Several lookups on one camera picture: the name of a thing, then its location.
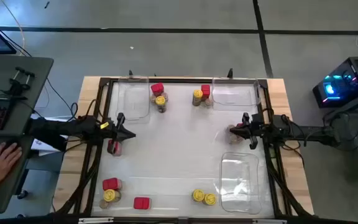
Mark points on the white glossy table sheet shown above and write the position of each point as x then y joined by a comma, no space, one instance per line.
179,155

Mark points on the black desk foot bar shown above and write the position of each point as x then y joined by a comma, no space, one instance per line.
54,144

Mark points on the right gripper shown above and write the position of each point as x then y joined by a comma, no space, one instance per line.
253,130

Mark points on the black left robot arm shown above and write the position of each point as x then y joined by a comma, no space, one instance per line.
73,129

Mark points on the black clamp stand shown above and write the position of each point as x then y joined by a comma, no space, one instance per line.
16,87

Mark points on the yellow tape tag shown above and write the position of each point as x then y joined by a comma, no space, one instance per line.
104,125

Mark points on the dark grey desk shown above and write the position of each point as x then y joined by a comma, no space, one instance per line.
23,112

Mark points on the white paper sheets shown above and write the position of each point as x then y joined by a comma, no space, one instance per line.
40,145

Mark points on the clear plastic bin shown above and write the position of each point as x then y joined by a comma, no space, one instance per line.
134,102
239,186
235,96

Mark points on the black aluminium table frame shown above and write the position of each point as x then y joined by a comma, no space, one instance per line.
182,81

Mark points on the silver metal bracket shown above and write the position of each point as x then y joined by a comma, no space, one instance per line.
95,220
269,221

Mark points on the person's hand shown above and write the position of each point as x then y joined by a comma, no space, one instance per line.
2,165

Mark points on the black desk caster wheel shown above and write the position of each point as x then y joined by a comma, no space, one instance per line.
22,194

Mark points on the black table clamp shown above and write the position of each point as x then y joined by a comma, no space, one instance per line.
230,73
130,73

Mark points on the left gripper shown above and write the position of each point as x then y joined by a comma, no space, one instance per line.
113,132

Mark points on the yellow lid spice jar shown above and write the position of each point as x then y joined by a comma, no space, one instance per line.
210,199
109,195
160,100
197,94
198,195

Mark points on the computer tower with lights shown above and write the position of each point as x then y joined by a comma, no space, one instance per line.
340,90

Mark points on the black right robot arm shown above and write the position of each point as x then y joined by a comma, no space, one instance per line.
306,132

